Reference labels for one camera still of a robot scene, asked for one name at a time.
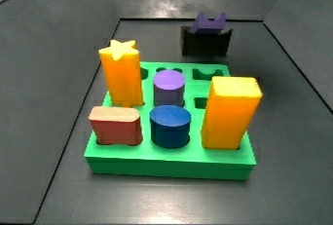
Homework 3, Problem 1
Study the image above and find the red block with tan top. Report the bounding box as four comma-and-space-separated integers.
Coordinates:
88, 106, 143, 146

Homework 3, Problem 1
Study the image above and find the yellow star prism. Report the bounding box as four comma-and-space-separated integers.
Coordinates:
99, 40, 143, 107

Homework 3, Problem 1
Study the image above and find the yellow square prism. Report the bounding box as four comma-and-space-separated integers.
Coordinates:
202, 76, 262, 150

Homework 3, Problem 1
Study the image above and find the green shape sorter base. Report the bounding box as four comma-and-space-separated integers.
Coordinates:
84, 61, 257, 180

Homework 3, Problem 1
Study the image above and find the blue cylinder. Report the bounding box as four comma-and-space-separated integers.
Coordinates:
150, 105, 191, 149

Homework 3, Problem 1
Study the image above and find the purple cylinder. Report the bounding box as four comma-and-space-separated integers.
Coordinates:
154, 69, 184, 106

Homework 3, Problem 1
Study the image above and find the purple arch block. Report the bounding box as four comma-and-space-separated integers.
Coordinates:
190, 12, 226, 34

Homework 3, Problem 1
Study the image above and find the black curved fixture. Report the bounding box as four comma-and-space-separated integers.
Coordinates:
180, 26, 233, 56

